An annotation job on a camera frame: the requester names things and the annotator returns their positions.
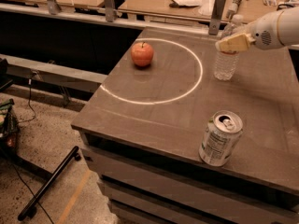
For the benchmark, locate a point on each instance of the dark equipment at left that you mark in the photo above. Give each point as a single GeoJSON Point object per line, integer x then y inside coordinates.
{"type": "Point", "coordinates": [9, 127]}

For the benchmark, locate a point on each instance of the grey metal bracket left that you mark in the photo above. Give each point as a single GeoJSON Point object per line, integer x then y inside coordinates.
{"type": "Point", "coordinates": [53, 7]}

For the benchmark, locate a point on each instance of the grey metal bracket right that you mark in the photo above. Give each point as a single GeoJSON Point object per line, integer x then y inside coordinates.
{"type": "Point", "coordinates": [215, 21]}

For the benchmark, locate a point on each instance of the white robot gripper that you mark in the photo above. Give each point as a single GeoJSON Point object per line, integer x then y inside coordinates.
{"type": "Point", "coordinates": [264, 33]}

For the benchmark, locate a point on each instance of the grey metal bracket middle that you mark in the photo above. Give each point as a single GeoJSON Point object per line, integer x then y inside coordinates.
{"type": "Point", "coordinates": [110, 11]}

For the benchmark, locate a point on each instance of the white green soda can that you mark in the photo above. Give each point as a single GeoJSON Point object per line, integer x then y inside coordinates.
{"type": "Point", "coordinates": [223, 131]}

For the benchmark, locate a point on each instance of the grey drawer cabinet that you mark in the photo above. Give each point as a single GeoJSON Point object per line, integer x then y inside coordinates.
{"type": "Point", "coordinates": [148, 188]}

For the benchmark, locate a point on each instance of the white cylindrical tool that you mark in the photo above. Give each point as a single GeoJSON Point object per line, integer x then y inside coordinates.
{"type": "Point", "coordinates": [233, 8]}

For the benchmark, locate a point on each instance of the white papers on table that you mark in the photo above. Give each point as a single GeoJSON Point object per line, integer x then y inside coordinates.
{"type": "Point", "coordinates": [202, 7]}

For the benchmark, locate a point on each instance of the black metal stand leg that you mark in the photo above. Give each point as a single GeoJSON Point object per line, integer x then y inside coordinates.
{"type": "Point", "coordinates": [30, 209]}

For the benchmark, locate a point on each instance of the clear plastic water bottle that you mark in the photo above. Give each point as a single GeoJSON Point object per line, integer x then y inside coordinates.
{"type": "Point", "coordinates": [226, 62]}

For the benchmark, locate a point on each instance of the red apple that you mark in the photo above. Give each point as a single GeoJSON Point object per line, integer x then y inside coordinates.
{"type": "Point", "coordinates": [142, 54]}

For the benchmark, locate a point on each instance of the grey metal rail beam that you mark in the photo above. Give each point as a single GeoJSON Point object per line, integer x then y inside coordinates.
{"type": "Point", "coordinates": [54, 74]}

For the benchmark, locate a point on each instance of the black round object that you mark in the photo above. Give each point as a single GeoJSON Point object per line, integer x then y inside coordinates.
{"type": "Point", "coordinates": [285, 6]}

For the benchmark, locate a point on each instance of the grey metal bracket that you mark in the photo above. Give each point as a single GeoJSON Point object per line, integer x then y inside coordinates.
{"type": "Point", "coordinates": [215, 21]}
{"type": "Point", "coordinates": [53, 7]}
{"type": "Point", "coordinates": [110, 11]}

